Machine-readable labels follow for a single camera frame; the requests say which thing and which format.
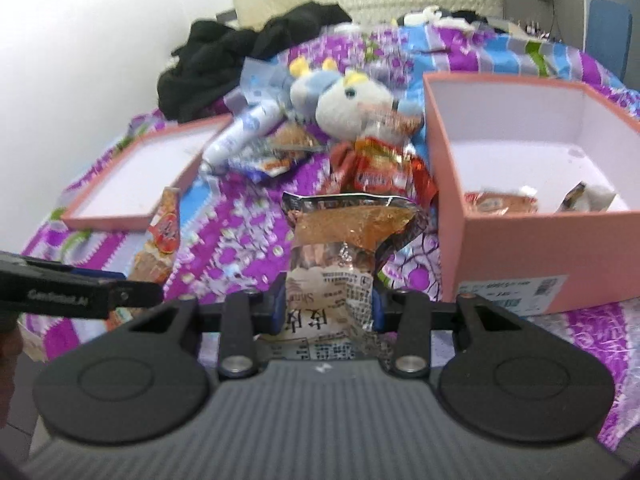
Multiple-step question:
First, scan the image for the small red foil snack packet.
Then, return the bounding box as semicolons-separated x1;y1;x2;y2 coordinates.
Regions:
464;190;540;214

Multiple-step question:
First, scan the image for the deep pink cardboard box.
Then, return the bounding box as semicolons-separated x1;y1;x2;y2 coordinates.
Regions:
422;71;640;317

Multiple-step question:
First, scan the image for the black white penguin plush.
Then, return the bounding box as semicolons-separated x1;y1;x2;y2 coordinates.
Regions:
394;6;482;29

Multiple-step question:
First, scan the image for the translucent blue plastic bag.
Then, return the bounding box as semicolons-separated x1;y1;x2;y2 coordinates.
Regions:
239;56;297;112

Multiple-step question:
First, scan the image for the red yellow snack packet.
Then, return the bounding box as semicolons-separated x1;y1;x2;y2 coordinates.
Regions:
369;109;425;137

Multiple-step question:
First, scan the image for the white blue plush toy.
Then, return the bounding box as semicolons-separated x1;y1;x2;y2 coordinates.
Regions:
289;56;427;142

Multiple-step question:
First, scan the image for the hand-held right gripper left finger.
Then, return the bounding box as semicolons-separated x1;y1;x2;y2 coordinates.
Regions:
119;271;289;382

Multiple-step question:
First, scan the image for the black silver snack packet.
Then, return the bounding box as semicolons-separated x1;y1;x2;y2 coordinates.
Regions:
559;181;617;212

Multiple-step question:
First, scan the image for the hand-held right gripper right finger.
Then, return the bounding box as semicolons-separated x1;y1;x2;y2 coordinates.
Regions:
371;279;527;379

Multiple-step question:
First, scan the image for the shallow pink box lid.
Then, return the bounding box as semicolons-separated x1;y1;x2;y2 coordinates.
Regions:
60;112;236;232

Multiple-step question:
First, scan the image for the white spray bottle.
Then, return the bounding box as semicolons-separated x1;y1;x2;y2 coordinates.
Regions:
201;101;284;172

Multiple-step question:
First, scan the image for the silver clear orange snack packet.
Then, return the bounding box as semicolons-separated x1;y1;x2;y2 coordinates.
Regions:
281;191;427;362

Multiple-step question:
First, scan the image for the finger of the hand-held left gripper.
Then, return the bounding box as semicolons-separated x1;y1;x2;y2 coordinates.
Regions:
0;251;127;284
107;280;166;309

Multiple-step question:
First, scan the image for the black clothes pile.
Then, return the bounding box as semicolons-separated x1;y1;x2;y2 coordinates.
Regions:
156;1;354;122

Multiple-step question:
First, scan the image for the clear green-label snack packet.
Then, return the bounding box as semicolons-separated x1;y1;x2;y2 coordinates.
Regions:
269;124;327;154

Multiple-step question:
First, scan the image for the orange red snack packet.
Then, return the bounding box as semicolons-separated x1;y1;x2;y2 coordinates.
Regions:
131;186;184;282

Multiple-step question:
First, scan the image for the blue snack packet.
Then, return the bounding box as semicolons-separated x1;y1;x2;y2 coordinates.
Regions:
227;149;312;184

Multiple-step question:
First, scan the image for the blue chair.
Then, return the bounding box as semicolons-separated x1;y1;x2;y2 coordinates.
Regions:
587;0;634;84

